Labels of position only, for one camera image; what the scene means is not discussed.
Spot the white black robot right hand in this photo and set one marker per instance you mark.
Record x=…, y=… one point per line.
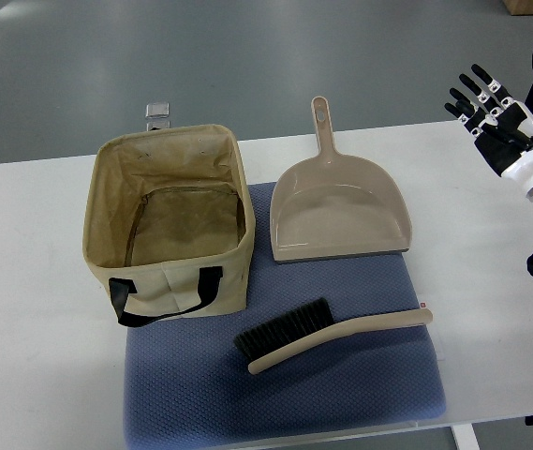
x=500, y=125

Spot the beige hand broom black bristles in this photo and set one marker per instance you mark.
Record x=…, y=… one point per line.
x=309, y=326

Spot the wooden box corner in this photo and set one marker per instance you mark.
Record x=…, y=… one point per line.
x=519, y=7

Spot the beige plastic dustpan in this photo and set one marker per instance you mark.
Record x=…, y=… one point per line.
x=334, y=205

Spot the white table leg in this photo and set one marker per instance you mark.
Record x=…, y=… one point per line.
x=464, y=437

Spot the small clear floor plate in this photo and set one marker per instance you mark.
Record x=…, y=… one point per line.
x=157, y=115

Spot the blue grey cushion mat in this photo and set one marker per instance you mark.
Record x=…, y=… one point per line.
x=188, y=387

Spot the beige fabric bag black handle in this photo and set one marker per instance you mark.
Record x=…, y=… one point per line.
x=169, y=226

